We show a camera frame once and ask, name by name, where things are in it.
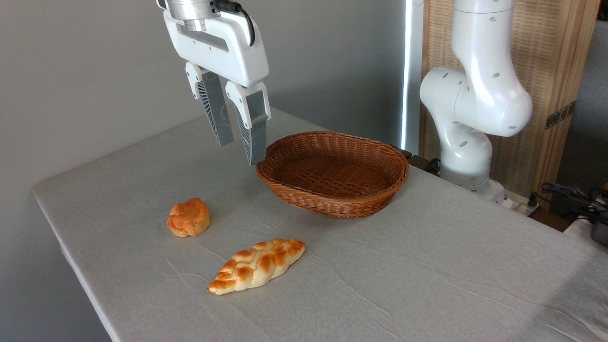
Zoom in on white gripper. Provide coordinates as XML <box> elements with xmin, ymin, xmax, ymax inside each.
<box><xmin>163</xmin><ymin>9</ymin><xmax>272</xmax><ymax>167</ymax></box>

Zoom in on round orange bread roll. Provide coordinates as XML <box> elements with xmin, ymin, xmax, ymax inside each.
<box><xmin>167</xmin><ymin>198</ymin><xmax>211</xmax><ymax>238</ymax></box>

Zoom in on brown wicker basket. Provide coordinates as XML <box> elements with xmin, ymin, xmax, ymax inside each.
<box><xmin>256</xmin><ymin>132</ymin><xmax>410</xmax><ymax>219</ymax></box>

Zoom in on braided bread loaf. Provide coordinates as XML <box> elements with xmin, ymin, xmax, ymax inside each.
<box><xmin>207</xmin><ymin>238</ymin><xmax>306</xmax><ymax>295</ymax></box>

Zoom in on white vertical pole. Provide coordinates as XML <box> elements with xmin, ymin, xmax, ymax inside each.
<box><xmin>400</xmin><ymin>0</ymin><xmax>425</xmax><ymax>155</ymax></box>

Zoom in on light grey tablecloth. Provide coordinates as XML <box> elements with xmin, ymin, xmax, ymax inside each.
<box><xmin>32</xmin><ymin>100</ymin><xmax>608</xmax><ymax>342</ymax></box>

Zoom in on metal screen hinge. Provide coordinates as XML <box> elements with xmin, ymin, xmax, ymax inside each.
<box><xmin>545</xmin><ymin>101</ymin><xmax>576</xmax><ymax>130</ymax></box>

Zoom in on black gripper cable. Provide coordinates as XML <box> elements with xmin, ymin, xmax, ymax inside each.
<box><xmin>214</xmin><ymin>0</ymin><xmax>256</xmax><ymax>47</ymax></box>

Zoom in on black cable bundle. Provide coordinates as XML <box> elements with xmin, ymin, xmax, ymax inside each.
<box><xmin>530</xmin><ymin>182</ymin><xmax>608</xmax><ymax>224</ymax></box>

